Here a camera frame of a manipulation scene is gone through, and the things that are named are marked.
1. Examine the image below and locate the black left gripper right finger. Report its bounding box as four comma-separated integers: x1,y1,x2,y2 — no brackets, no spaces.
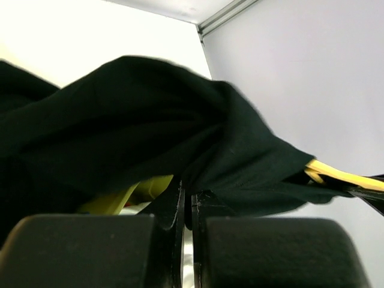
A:
191,191,236,288

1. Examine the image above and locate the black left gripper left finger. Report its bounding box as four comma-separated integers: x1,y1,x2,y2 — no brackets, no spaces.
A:
143,179,185,287

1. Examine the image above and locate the white t shirt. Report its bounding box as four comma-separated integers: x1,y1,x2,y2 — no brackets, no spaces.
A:
119,202,194,288

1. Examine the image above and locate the black t shirt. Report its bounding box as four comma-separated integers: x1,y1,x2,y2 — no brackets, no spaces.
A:
1,56,350,240

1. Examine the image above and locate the yellow hanger of black shirt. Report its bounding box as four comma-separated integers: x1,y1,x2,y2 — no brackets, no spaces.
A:
304,160,383,192

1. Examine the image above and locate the olive green plastic basket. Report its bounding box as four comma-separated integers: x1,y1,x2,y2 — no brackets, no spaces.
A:
78,175,173,215

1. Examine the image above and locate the aluminium frame post right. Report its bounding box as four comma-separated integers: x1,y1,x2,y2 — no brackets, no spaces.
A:
196,0,259,41

